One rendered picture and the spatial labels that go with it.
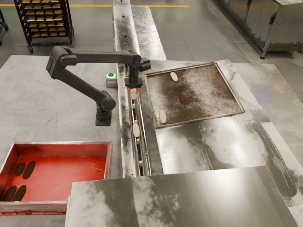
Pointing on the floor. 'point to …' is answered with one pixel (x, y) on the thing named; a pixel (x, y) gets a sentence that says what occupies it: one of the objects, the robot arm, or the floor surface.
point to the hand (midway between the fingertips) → (133, 93)
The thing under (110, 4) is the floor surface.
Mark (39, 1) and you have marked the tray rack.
